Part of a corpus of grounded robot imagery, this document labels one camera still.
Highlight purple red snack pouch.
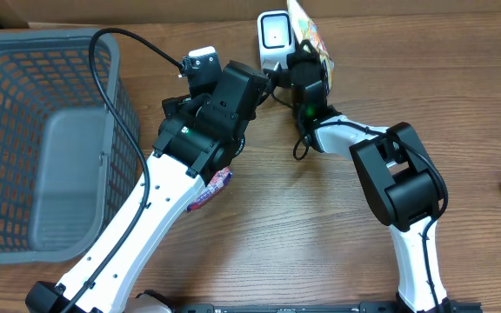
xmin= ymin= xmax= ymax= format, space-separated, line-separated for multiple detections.
xmin=186 ymin=167 xmax=232 ymax=212

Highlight white barcode scanner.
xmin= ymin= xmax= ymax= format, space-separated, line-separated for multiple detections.
xmin=257 ymin=10 xmax=296 ymax=70

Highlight grey plastic mesh basket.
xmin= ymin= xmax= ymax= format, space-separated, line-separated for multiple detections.
xmin=0 ymin=29 xmax=139 ymax=264

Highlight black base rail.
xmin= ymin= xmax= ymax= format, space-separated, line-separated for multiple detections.
xmin=124 ymin=290 xmax=483 ymax=313

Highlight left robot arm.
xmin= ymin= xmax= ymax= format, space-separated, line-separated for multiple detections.
xmin=25 ymin=61 xmax=269 ymax=312

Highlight yellow snack bag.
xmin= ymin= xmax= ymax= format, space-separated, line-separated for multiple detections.
xmin=286 ymin=0 xmax=334 ymax=93

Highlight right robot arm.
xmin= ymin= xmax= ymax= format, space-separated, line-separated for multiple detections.
xmin=277 ymin=40 xmax=449 ymax=312

